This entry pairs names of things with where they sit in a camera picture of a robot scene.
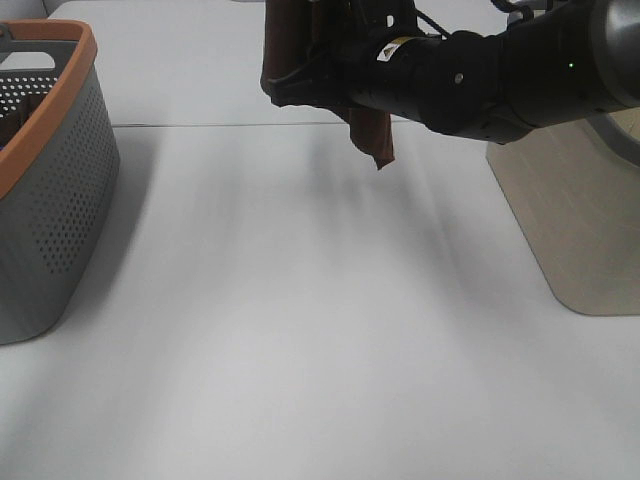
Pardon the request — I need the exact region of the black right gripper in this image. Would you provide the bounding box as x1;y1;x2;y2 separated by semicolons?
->
266;1;443;123

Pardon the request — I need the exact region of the brown towel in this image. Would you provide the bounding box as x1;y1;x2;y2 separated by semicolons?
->
260;0;395;169

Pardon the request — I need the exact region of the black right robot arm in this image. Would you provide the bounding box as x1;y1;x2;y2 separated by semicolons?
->
269;1;639;144

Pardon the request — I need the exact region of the grey perforated basket orange rim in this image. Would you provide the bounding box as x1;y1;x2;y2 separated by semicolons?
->
1;19;120;345

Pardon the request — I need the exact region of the beige basket grey rim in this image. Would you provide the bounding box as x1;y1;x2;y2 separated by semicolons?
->
486;109;639;316

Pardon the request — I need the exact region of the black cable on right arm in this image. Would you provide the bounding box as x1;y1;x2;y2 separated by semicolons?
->
412;7;451;39

